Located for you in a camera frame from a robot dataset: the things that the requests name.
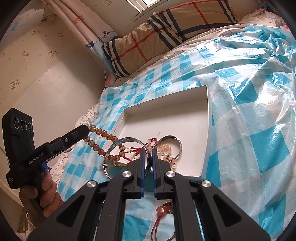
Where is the person's left hand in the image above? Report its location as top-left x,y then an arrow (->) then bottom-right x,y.
19,171 -> 65,217

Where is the blue checkered plastic sheet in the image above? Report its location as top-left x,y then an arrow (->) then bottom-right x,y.
57,23 -> 296,241

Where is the white shallow cardboard box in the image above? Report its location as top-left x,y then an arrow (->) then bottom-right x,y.
116,85 -> 212,182

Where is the dark patterned bangle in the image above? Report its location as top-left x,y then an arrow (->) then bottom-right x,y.
103,137 -> 153,181

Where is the white paper sheet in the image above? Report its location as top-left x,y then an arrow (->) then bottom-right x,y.
9,8 -> 44,33

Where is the silver bangle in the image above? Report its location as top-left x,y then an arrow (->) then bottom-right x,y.
158,135 -> 183,164

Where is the peach pearl bead bracelet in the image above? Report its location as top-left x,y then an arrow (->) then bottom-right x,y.
157,144 -> 179,171

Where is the plaid pillow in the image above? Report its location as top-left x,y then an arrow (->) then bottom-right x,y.
148,0 -> 238,43
102,24 -> 183,78

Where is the window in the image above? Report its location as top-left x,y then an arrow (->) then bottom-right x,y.
126,0 -> 162,12

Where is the patterned curtain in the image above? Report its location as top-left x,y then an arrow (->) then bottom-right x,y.
45,0 -> 121,61

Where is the pink cloth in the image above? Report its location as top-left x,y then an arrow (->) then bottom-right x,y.
253,8 -> 289,32

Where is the amber bead bracelet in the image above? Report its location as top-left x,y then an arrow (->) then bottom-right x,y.
83,125 -> 127,163

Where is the red cord bracelet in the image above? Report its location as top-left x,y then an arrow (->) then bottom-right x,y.
113,137 -> 159,166

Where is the white wooden board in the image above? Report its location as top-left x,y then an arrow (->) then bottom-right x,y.
0,49 -> 111,209

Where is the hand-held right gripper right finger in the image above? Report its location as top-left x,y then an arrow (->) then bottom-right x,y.
152,148 -> 271,241

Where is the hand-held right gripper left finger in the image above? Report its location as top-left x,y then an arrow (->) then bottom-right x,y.
28,148 -> 149,241

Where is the red cord pink stone pendant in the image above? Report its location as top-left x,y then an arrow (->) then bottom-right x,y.
150,200 -> 176,241

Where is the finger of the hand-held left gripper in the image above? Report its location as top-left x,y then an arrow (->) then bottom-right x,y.
58,125 -> 90,145
52,136 -> 84,160

